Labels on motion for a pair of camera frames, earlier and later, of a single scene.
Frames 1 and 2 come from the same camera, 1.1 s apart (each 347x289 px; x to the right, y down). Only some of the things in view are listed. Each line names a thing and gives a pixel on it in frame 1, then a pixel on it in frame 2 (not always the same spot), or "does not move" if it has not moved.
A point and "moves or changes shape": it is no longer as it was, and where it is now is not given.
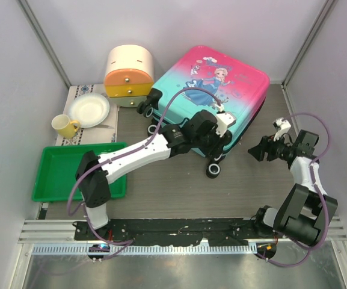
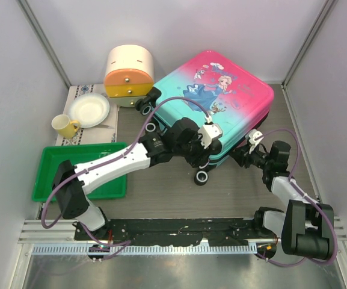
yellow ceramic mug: (66, 128) does not move
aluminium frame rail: (61, 231) does not move
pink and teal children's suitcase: (207, 79) moves or changes shape
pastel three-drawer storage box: (128, 74) does not move
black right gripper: (258, 152) -> (243, 158)
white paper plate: (89, 109) does not move
